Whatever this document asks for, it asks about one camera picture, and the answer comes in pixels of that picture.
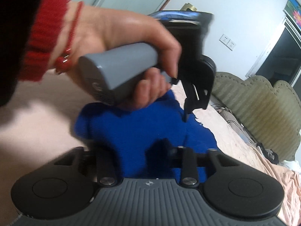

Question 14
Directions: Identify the blue beaded v-neck sweater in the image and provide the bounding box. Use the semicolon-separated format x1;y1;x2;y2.
74;91;217;181

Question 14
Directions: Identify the red knit sleeve forearm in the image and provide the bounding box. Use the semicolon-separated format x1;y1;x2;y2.
0;0;73;108

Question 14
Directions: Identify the black clothes pile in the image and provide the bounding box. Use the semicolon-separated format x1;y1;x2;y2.
256;143;279;165

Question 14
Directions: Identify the left hand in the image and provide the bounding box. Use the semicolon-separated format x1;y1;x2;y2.
48;0;183;111

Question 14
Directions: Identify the white quilt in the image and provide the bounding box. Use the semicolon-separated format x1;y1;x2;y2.
280;160;300;172

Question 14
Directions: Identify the pink floral bed sheet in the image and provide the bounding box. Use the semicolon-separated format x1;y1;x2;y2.
1;72;300;225

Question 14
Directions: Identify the olive green padded headboard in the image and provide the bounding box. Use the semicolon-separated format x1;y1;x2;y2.
212;72;300;161

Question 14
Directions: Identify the gold tower fan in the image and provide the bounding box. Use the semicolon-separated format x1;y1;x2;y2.
180;3;198;12

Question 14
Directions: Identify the red bead bracelet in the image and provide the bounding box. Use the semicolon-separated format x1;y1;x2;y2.
54;0;85;75

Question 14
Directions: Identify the white wall socket pair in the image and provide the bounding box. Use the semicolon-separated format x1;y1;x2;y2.
219;34;236;51

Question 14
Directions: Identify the dark window with white frame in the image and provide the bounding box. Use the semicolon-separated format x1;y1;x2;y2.
245;17;300;86

